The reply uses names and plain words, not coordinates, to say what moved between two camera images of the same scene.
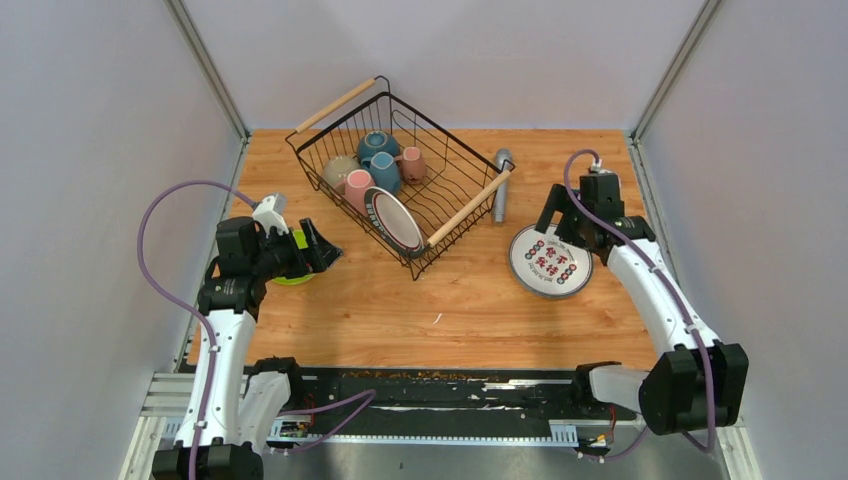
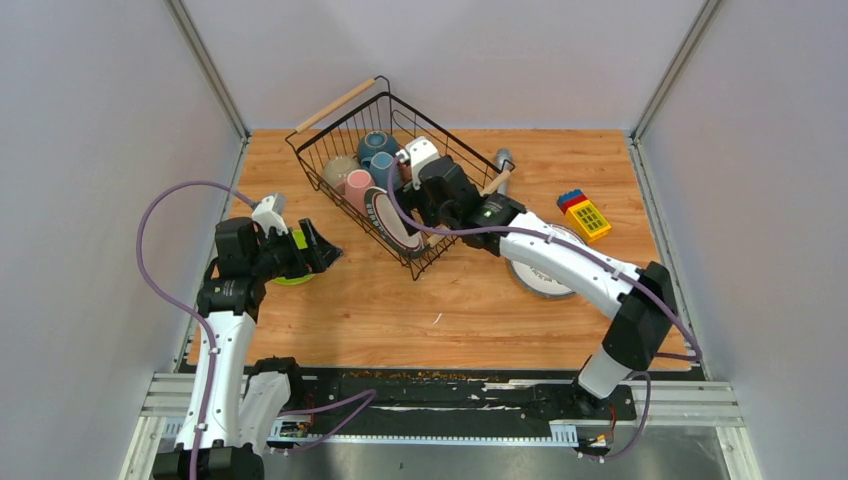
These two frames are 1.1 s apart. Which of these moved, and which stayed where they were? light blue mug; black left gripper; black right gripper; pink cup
Moved: black right gripper
Stayed: black left gripper; pink cup; light blue mug
